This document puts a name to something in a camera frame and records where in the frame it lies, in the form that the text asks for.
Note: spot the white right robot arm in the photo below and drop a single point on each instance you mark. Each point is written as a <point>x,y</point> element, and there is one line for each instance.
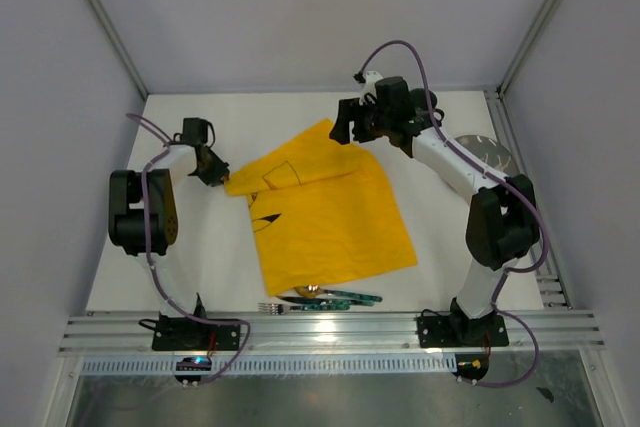
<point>502,224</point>

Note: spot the knife with green handle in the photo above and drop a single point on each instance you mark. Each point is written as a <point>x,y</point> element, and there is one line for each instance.
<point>318,301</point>

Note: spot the yellow Pikachu cloth placemat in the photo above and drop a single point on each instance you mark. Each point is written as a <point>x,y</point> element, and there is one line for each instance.
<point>322,213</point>

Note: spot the left controller board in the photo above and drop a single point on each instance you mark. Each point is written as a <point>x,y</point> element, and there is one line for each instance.
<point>192,369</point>

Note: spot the dark green mug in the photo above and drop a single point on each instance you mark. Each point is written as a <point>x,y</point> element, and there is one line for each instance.
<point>438,116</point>

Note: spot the controller board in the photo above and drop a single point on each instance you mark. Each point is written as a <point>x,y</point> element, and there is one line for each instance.
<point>192,369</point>
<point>471,367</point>

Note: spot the right controller board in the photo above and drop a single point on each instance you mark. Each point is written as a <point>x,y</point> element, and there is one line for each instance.
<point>471,367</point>

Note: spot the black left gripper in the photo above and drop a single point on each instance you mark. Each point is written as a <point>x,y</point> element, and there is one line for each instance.
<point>221,170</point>

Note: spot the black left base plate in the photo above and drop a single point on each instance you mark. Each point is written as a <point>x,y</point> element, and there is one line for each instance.
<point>182,334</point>

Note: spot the aluminium side rail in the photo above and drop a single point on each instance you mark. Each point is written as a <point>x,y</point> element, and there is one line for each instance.
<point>543,264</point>

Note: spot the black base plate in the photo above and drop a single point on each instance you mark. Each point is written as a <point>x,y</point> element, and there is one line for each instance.
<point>182,334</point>
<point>434,329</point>

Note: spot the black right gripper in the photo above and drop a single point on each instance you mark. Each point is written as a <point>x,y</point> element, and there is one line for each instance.
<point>347,111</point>

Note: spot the spoon with green handle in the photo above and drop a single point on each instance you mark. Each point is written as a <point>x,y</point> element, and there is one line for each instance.
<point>313,291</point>

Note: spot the grey reindeer plate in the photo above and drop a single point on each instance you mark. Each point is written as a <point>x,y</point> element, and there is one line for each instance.
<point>491,152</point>

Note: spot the fork with green handle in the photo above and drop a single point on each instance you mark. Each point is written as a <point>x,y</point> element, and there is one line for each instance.
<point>283,309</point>

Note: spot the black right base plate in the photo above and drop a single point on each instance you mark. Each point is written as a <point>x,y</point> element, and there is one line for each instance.
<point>434,329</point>

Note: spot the slotted cable duct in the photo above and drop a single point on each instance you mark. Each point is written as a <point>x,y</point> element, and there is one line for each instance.
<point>270,364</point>

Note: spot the aluminium mounting rail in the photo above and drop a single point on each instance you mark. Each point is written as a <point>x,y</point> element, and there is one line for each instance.
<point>106,333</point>

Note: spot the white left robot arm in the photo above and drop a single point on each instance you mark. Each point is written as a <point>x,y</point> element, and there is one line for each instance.
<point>142,212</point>

